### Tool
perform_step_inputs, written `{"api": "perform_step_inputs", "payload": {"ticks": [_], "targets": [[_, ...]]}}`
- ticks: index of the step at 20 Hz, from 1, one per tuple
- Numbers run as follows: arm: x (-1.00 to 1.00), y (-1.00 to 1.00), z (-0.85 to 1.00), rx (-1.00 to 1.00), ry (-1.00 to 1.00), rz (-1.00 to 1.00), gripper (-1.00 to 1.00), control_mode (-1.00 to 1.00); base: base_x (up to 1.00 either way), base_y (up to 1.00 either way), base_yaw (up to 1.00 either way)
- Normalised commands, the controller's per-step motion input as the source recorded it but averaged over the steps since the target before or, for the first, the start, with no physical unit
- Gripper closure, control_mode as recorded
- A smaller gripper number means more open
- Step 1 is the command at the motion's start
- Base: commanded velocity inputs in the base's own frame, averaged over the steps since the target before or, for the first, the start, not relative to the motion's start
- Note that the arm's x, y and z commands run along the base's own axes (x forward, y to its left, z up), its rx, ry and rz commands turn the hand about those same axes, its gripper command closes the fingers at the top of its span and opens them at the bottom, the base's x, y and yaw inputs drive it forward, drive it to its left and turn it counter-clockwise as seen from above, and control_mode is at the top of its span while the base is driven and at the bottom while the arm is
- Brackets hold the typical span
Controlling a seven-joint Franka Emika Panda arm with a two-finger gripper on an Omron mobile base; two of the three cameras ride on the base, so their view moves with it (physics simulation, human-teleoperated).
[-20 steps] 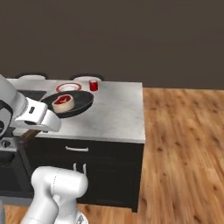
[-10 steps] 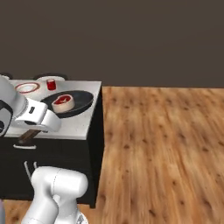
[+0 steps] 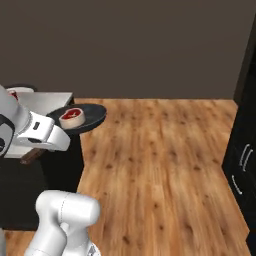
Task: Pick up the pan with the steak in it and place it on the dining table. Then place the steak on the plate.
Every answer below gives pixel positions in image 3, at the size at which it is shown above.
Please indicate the white and red round container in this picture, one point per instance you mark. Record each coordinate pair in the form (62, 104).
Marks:
(22, 91)

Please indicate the red steak with pale rim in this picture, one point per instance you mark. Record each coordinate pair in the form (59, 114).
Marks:
(72, 117)

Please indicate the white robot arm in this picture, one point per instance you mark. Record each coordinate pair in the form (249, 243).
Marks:
(63, 213)

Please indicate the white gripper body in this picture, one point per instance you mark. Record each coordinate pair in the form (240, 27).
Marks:
(60, 139)

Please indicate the black counter unit steel top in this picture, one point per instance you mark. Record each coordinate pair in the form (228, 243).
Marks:
(56, 166)

